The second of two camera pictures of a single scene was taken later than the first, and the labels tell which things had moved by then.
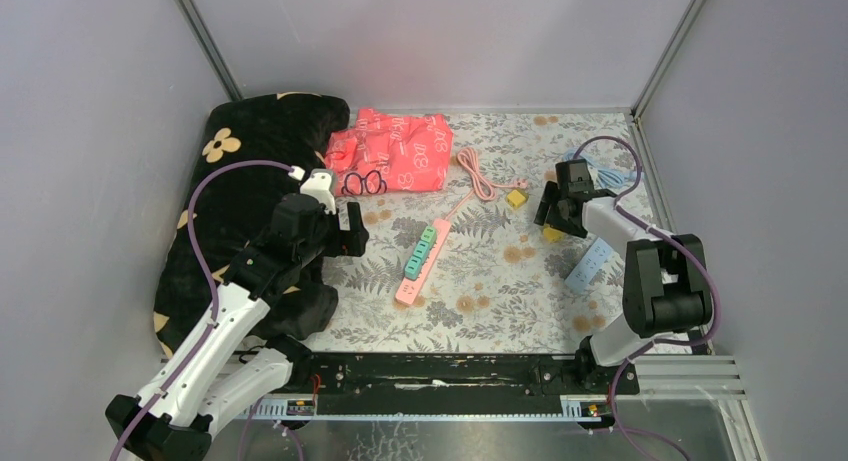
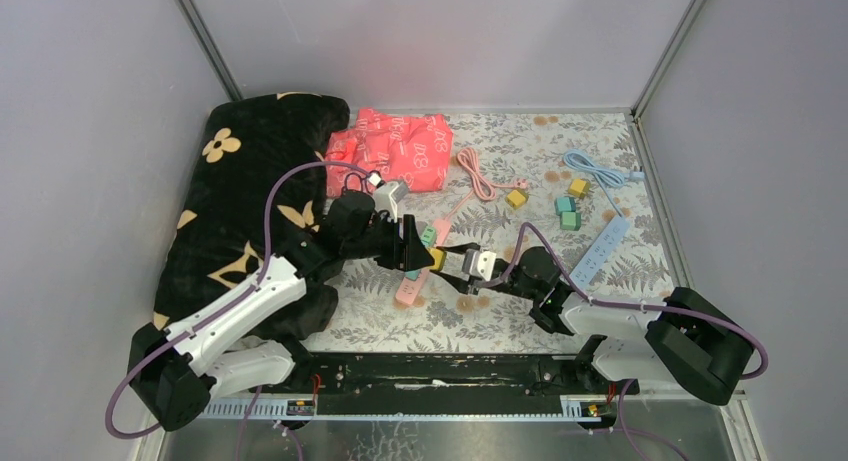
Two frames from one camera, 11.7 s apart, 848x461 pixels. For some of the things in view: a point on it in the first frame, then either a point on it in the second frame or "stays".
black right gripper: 550,197 → 461,285
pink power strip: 410,289 stays
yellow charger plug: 553,235 → 516,198
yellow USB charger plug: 516,198 → 440,258
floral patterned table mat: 466,270 stays
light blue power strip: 589,265 stays
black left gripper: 346,242 → 405,254
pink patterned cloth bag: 385,154 stays
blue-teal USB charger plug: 413,267 stays
